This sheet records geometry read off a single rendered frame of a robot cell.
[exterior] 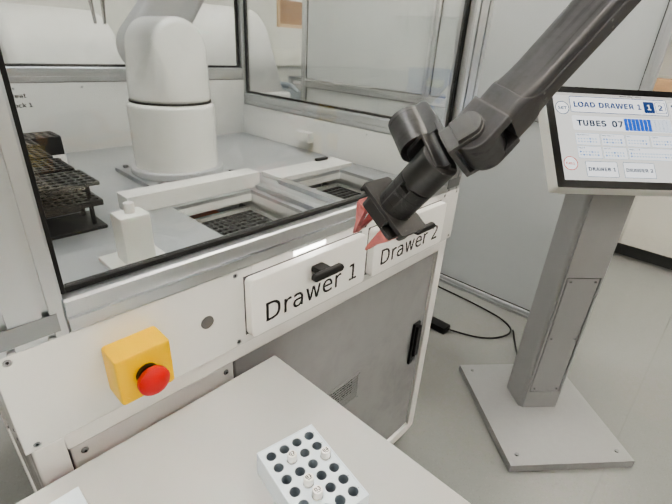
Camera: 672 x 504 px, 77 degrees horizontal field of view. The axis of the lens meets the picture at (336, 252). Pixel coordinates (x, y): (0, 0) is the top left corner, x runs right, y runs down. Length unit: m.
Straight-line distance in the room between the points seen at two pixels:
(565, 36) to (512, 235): 1.84
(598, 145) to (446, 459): 1.11
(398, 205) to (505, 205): 1.79
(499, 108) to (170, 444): 0.62
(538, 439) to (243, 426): 1.32
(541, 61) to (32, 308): 0.65
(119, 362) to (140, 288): 0.09
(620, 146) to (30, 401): 1.42
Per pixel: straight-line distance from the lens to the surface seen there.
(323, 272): 0.74
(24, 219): 0.53
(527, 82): 0.60
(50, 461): 0.71
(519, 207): 2.36
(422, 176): 0.59
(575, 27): 0.64
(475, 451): 1.73
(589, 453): 1.87
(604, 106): 1.49
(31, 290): 0.56
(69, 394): 0.65
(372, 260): 0.91
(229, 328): 0.72
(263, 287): 0.70
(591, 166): 1.37
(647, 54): 2.18
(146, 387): 0.60
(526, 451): 1.76
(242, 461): 0.65
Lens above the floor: 1.27
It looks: 26 degrees down
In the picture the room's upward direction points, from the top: 3 degrees clockwise
